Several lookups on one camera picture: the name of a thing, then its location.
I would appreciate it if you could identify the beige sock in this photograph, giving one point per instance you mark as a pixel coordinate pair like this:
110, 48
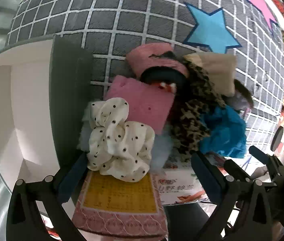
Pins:
219, 72

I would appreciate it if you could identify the pink fluffy cloth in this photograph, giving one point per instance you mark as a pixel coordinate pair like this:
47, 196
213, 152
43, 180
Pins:
142, 105

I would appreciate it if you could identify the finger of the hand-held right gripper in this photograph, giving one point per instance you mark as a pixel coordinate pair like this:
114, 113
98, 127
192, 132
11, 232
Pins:
258, 153

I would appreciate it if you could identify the grey storage box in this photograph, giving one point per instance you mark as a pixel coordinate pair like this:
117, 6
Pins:
66, 93

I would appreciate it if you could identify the black round disc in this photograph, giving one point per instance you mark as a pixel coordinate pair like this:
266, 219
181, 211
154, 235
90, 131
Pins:
277, 138

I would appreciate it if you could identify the pink and black sock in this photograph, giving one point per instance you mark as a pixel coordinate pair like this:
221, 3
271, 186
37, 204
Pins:
147, 57

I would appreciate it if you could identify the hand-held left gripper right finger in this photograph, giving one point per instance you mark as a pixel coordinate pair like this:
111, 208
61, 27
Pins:
203, 173

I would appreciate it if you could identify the grey checked tablecloth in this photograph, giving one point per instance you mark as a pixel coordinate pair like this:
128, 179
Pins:
131, 10

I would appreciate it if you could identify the leopard print cloth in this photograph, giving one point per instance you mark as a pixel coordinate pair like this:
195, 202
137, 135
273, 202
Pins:
192, 120

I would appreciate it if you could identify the pink tissue pack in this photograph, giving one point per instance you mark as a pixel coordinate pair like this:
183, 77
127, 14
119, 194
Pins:
116, 195

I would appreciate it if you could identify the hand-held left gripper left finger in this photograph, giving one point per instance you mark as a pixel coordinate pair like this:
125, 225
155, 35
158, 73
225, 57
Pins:
75, 173

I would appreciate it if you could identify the white printed tissue pack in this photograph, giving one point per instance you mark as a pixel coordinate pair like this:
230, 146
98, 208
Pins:
177, 185

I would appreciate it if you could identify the white polka dot scrunchie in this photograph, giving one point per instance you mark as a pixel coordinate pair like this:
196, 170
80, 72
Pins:
116, 140

